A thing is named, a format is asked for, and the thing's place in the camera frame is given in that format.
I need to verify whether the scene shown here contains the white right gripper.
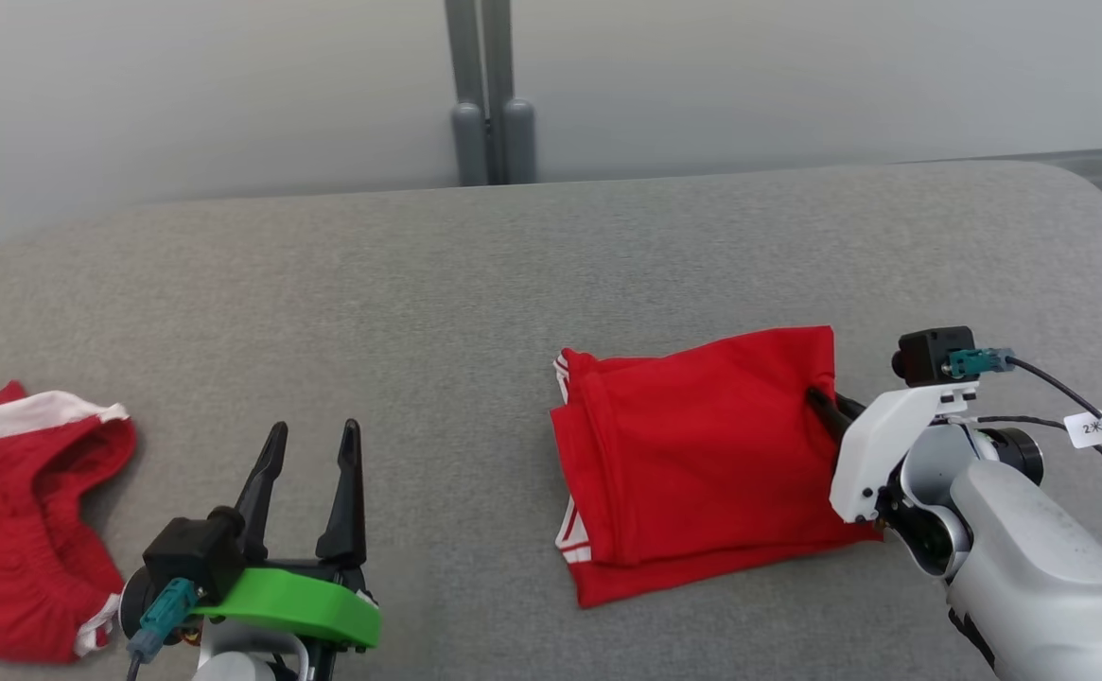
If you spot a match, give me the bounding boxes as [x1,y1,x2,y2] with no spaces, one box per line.
[806,383,978,527]

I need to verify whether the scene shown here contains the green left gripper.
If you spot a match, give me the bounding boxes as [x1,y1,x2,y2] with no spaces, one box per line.
[186,419,382,654]

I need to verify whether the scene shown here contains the red white basketball jersey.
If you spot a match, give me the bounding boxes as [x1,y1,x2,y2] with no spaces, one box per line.
[550,326,884,609]

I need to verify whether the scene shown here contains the red shorts with white stripe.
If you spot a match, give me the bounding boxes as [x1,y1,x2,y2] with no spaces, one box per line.
[0,380,137,664]

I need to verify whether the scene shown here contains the grey fabric sofa cushion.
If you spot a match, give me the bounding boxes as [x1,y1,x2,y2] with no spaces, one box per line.
[0,161,1102,681]

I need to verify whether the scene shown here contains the left camera cable teal plug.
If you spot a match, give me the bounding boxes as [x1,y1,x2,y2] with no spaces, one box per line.
[125,579,201,681]

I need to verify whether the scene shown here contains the white cable label tag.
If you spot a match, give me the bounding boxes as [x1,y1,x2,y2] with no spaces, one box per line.
[1063,410,1102,450]

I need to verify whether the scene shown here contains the grey metal partition post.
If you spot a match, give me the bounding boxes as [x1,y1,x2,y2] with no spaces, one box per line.
[482,0,538,185]
[444,0,491,187]

